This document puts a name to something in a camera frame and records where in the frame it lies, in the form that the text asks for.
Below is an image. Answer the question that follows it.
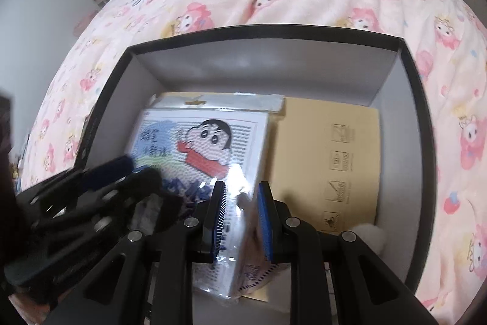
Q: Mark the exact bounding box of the Shin-chan bead art kit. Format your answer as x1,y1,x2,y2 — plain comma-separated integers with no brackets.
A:
127,108,269,299

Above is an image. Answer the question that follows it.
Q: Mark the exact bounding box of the clear plastic pouch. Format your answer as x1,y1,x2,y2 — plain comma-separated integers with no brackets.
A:
149,92,285,113

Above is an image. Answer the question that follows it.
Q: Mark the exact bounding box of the pink cartoon print blanket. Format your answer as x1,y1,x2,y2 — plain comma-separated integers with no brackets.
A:
21,0,486,324

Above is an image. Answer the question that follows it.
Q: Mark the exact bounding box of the white fluffy plush ball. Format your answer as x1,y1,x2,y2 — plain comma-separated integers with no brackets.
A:
352,224,386,256

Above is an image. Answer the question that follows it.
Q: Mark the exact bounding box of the black storage box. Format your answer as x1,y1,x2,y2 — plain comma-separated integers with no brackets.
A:
75,25,437,290

